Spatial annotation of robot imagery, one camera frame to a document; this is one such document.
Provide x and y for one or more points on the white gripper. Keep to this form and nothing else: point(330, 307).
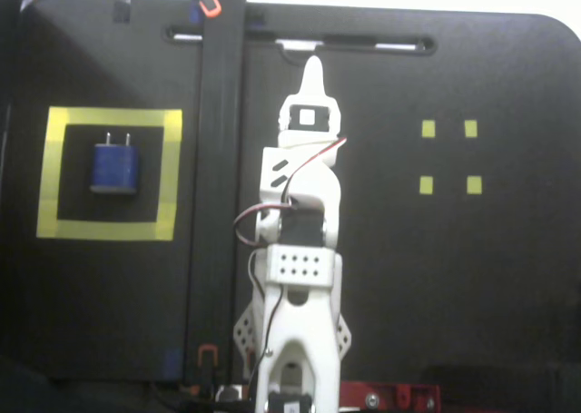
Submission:
point(305, 137)

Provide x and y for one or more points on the blue white charger block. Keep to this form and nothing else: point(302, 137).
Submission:
point(113, 168)

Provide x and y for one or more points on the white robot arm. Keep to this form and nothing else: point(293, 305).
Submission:
point(295, 331)

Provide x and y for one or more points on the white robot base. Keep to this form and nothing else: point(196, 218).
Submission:
point(251, 315)

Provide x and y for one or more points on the long black flat bar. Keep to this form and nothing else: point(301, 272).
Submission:
point(218, 113)

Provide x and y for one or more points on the small yellow tape marker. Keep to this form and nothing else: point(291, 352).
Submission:
point(470, 129)
point(426, 185)
point(428, 129)
point(474, 185)

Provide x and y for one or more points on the blue tape piece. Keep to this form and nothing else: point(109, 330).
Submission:
point(196, 13)
point(173, 363)

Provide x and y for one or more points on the yellow tape square outline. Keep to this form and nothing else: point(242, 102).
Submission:
point(109, 117)

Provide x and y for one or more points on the red triangular bracket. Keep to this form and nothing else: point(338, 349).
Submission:
point(395, 392)

